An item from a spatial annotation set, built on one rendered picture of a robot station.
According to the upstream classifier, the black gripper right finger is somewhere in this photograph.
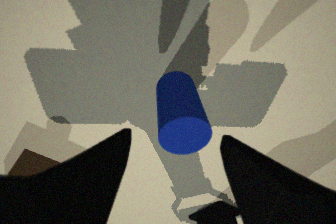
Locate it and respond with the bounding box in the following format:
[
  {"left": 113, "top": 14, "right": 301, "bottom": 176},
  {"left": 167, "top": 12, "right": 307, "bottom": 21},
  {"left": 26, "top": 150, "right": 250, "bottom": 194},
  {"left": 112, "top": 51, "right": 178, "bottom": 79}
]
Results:
[{"left": 220, "top": 135, "right": 336, "bottom": 224}]

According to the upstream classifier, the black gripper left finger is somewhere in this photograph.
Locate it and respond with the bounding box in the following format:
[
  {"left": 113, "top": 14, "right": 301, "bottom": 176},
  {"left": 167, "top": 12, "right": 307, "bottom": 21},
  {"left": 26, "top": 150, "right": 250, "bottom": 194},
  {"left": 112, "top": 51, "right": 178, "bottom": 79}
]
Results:
[{"left": 0, "top": 128, "right": 131, "bottom": 224}]

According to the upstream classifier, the brown wooden block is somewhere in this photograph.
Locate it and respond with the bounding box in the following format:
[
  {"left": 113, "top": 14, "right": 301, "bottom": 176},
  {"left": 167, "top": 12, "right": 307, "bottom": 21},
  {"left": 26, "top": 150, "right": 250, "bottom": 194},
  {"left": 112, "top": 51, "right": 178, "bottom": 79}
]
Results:
[{"left": 7, "top": 149, "right": 60, "bottom": 176}]

